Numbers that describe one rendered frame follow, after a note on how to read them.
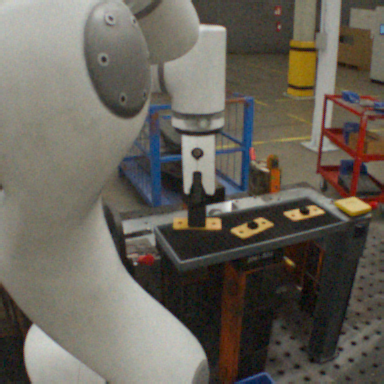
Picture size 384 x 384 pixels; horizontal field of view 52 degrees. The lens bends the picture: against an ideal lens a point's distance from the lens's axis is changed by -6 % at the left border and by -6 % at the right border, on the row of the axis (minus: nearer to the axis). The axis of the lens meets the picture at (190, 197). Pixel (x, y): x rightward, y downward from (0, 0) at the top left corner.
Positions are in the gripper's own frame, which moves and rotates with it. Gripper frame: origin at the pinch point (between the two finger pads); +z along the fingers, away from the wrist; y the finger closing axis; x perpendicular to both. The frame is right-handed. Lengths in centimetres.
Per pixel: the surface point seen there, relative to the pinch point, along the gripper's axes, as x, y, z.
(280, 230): -16.0, 4.2, 5.7
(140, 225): 15.9, 34.5, 21.7
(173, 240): 4.3, 0.0, 5.8
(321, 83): -140, 416, 40
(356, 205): -35.3, 15.5, 5.7
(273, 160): -24, 62, 12
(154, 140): 32, 208, 51
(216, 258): -3.4, -5.5, 5.9
